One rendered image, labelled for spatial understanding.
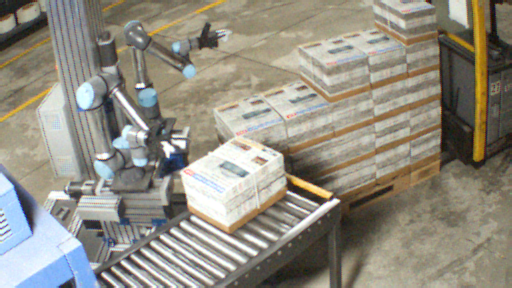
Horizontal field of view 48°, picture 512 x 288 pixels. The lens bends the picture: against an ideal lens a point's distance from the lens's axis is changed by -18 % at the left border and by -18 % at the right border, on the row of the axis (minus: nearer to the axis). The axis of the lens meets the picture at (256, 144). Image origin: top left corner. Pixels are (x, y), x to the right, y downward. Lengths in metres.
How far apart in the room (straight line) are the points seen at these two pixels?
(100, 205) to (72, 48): 0.87
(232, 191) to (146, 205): 0.74
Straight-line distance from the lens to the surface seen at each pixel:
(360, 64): 3.85
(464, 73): 4.70
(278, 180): 3.14
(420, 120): 4.31
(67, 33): 3.39
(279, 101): 3.93
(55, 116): 3.61
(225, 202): 2.93
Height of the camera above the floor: 2.70
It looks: 32 degrees down
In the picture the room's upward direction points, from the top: 9 degrees counter-clockwise
